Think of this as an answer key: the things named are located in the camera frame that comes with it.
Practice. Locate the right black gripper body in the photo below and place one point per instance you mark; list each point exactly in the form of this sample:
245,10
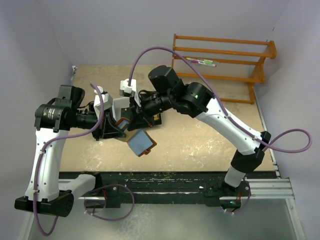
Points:
147,109

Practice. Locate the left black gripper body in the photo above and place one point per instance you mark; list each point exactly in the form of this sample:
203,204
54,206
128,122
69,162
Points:
100,128

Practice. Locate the brown leather card holder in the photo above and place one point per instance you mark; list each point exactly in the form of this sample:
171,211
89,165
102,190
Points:
138,140

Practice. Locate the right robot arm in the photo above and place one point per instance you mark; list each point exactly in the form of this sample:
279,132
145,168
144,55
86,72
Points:
197,101

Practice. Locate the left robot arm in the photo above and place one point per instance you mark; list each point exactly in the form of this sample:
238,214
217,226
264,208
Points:
53,122

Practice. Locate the black card in white bin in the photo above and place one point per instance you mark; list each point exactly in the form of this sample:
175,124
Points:
126,113

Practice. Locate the black right bin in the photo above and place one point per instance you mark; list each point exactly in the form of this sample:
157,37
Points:
155,120

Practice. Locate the coloured markers on rack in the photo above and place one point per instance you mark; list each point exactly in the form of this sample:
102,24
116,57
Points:
205,62

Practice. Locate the orange wooden rack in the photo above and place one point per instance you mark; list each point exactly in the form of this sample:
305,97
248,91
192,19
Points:
239,61

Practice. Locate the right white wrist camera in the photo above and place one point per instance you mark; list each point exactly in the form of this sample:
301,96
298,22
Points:
130,90

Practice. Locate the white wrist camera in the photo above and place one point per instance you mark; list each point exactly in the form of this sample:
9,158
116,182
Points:
130,90
107,101

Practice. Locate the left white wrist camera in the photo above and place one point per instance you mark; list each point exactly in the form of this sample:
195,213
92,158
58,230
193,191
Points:
107,101

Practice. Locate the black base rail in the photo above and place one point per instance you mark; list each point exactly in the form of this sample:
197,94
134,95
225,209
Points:
166,188

